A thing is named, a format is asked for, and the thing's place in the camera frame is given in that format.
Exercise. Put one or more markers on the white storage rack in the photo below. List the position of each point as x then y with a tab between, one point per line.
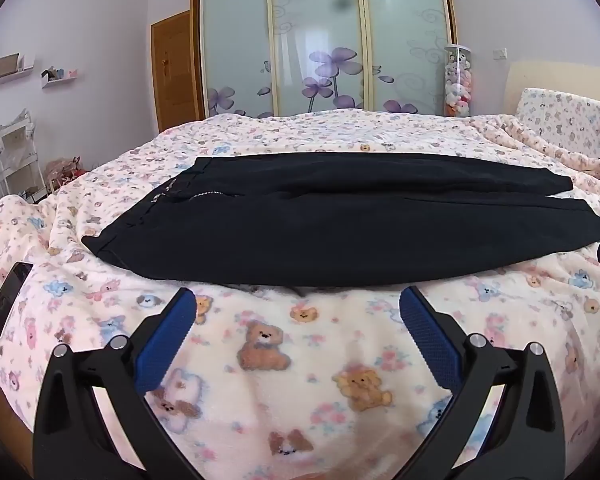
17	160

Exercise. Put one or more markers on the teddy bear printed blanket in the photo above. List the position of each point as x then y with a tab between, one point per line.
305	360

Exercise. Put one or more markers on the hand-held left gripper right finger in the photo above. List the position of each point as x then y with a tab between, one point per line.
430	340

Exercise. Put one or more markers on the teddy bear printed pillow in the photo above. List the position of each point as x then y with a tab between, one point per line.
565	120

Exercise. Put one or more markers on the beige headboard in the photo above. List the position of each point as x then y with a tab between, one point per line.
555	75

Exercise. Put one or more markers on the frosted glass floral wardrobe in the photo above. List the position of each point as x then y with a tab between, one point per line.
320	35

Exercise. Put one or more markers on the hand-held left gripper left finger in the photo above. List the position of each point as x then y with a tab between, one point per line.
165	340

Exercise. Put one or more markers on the white wall switch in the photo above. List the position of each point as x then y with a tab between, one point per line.
501	53

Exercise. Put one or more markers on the pink flower bouquet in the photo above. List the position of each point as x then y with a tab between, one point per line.
67	172

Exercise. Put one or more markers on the white wall shelf with frame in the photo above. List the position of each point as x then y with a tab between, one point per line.
10	67

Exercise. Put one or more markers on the black smartphone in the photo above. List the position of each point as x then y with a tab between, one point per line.
7	300

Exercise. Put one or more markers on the clear tube of plush toys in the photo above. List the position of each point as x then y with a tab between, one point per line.
458	85

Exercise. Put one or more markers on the wooden door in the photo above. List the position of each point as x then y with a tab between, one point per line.
172	75

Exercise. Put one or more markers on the black pants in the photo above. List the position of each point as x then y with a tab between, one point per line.
330	230

